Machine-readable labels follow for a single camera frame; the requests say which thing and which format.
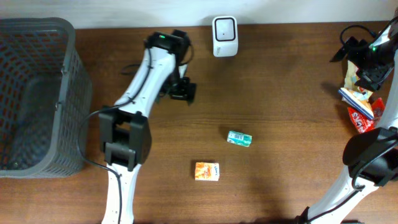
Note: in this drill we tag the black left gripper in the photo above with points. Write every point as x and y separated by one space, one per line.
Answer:
182 91

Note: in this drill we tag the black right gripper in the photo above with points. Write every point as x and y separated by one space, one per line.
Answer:
354 58

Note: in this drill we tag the yellow wet wipes pack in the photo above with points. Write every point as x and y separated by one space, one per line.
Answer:
354 95

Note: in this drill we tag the red snack bag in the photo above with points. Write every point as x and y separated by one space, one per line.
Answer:
362 123

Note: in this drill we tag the teal tissue pack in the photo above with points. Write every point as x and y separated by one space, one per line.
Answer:
240 139

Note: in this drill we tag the orange tissue pack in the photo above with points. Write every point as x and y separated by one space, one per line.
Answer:
205 171

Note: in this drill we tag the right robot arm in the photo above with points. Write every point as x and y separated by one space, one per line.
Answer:
369 158

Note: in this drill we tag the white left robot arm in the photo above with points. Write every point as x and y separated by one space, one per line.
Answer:
124 128

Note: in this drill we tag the white barcode scanner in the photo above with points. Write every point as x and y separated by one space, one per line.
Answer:
225 36

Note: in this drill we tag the grey plastic mesh basket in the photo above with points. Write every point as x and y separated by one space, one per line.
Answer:
45 95

